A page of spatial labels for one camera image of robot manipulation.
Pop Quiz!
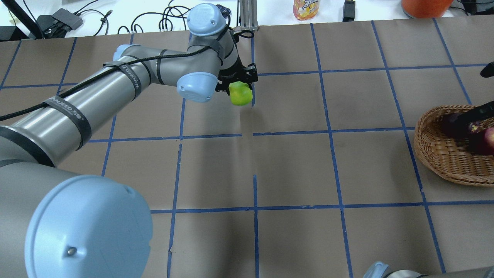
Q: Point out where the aluminium frame post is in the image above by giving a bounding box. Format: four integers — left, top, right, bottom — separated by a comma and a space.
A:
238, 0, 258, 32

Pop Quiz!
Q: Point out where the green apple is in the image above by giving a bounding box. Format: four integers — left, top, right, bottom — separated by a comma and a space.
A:
228, 81, 254, 106

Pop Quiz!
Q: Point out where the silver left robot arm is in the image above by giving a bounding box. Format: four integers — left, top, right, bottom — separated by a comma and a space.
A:
1, 3, 258, 278

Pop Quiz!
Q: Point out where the yellow juice bottle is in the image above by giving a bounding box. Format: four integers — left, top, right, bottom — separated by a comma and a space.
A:
293, 0, 320, 21

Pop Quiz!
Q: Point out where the red yellow apple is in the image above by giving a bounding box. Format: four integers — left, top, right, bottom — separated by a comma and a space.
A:
467, 121, 494, 156

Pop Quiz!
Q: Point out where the orange bucket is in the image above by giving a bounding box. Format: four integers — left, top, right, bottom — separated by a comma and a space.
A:
401, 0, 453, 18

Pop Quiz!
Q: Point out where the woven wicker basket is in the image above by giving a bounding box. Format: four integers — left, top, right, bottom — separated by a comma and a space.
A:
413, 105, 494, 188

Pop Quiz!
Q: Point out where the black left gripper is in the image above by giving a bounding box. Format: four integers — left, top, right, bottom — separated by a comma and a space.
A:
215, 58, 258, 93

